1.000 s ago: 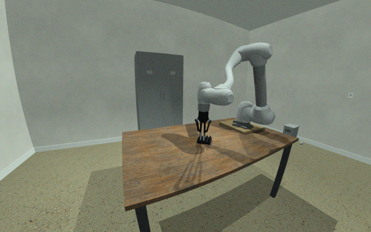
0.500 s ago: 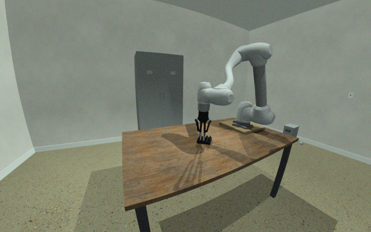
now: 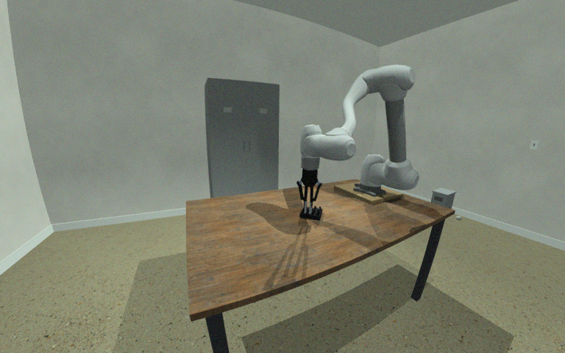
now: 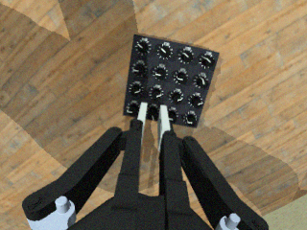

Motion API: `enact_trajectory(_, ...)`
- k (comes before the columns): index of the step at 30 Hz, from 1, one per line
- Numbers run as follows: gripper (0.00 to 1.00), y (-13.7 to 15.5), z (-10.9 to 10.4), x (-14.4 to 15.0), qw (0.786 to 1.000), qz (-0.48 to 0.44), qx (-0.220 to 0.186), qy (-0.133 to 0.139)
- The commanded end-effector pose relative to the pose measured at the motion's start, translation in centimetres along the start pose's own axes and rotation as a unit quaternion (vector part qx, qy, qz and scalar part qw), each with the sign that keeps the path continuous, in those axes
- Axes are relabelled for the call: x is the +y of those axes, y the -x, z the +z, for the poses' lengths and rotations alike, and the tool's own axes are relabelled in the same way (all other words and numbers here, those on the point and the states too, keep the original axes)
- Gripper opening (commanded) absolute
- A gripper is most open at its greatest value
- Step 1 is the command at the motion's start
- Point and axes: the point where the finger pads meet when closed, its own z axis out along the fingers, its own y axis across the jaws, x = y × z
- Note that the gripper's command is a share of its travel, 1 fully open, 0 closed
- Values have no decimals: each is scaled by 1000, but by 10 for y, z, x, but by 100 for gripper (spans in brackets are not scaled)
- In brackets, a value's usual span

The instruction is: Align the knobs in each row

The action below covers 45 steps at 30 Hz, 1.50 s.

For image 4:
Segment black knob box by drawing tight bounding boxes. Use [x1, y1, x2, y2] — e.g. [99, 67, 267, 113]
[123, 34, 220, 128]

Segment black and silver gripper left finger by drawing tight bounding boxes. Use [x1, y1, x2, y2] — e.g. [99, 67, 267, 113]
[22, 103, 147, 230]

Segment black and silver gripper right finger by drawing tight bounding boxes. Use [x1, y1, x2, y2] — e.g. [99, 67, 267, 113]
[157, 105, 269, 230]

